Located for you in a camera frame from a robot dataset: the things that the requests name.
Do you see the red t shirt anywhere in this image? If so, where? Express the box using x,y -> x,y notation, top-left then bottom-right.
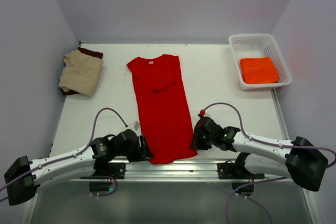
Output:
127,55 -> 197,165

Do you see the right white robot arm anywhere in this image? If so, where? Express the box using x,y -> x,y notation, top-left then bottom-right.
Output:
191,116 -> 328,191

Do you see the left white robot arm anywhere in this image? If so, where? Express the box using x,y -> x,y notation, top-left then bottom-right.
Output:
1,129 -> 154,206

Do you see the folded orange t shirt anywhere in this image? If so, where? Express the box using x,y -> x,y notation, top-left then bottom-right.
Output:
239,57 -> 279,84

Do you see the folded beige t shirt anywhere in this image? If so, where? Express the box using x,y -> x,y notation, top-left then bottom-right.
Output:
58,50 -> 103,98

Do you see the white plastic basket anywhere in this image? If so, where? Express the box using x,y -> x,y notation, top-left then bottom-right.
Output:
228,34 -> 292,90

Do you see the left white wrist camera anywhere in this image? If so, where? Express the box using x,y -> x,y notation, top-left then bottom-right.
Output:
126,121 -> 141,136

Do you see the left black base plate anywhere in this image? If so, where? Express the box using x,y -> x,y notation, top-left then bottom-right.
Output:
93,162 -> 126,179

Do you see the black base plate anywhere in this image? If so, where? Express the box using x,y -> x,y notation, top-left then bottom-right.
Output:
93,162 -> 126,179
217,161 -> 265,179

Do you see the aluminium mounting rail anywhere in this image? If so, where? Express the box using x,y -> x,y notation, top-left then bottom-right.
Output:
70,158 -> 310,183

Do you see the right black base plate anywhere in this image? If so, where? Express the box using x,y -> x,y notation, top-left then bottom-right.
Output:
217,161 -> 265,179

